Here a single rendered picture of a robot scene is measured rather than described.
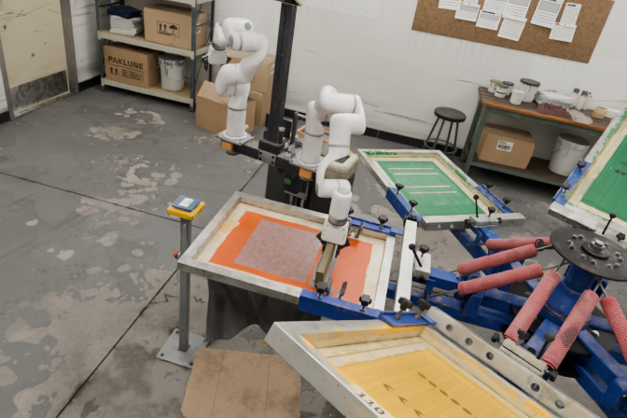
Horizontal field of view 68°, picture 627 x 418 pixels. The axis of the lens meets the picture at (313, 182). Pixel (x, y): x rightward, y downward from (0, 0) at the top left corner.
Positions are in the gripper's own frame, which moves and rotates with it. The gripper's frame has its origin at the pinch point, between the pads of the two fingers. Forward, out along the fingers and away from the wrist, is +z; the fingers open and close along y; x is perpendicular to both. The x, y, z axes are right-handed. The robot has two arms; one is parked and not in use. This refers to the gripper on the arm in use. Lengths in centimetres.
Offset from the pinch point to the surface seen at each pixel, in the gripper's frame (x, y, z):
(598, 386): 24, -102, 8
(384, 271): 1.6, -23.2, 2.0
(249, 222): -11.8, 39.6, 5.5
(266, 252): 5.4, 25.7, 5.5
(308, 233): -15.1, 12.9, 5.5
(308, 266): 6.8, 7.1, 5.5
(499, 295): 0, -68, -1
